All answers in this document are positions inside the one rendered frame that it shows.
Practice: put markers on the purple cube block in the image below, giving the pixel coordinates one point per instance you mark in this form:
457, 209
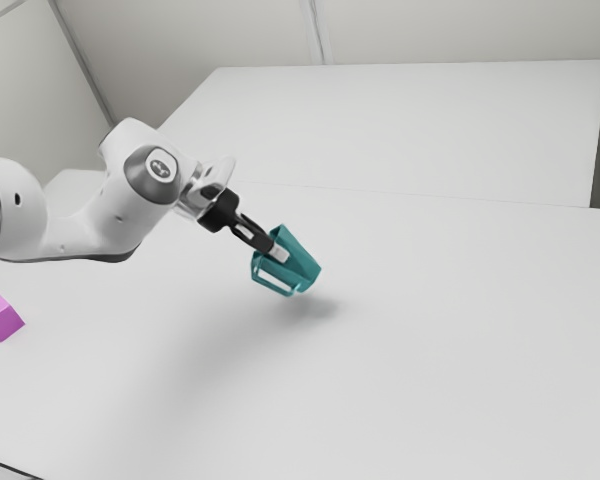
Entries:
1, 318

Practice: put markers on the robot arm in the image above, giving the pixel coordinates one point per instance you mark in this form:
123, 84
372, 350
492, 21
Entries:
80, 215

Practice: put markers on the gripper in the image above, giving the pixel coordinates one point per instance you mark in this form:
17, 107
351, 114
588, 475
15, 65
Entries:
221, 211

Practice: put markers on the teal faceted mug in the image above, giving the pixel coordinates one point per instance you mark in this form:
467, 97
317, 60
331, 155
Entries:
295, 267

